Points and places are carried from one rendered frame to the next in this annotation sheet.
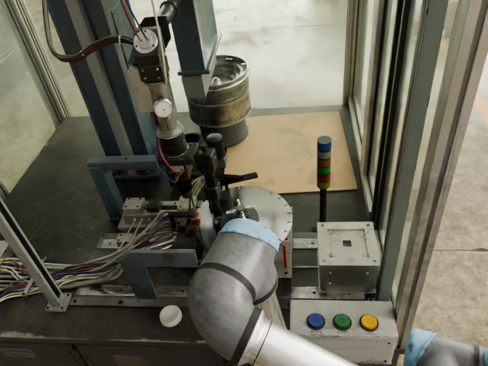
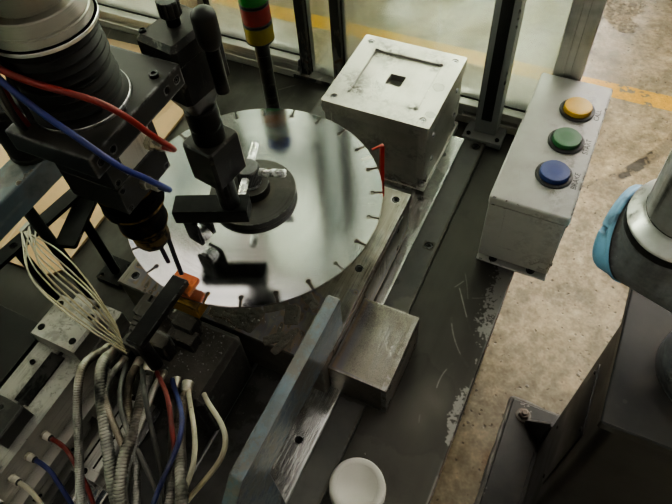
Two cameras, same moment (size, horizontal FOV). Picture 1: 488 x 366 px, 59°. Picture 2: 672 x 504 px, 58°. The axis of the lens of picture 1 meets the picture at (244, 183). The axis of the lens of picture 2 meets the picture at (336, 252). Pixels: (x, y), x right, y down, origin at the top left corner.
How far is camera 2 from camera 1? 0.98 m
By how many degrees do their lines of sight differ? 47
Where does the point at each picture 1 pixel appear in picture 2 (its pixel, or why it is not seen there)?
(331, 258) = (422, 109)
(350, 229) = (366, 65)
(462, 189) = not seen: hidden behind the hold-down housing
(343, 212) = (261, 101)
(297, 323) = (549, 202)
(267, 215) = (273, 148)
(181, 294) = (307, 445)
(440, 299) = not seen: hidden behind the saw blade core
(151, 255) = (280, 417)
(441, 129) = not seen: outside the picture
